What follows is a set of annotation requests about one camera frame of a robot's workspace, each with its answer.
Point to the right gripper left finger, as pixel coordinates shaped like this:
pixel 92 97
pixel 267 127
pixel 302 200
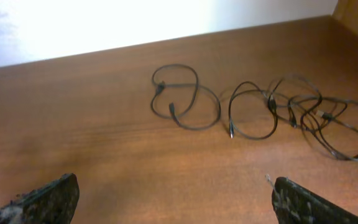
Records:
pixel 55 202

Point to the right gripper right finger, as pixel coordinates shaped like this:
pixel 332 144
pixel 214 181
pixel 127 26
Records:
pixel 294 204

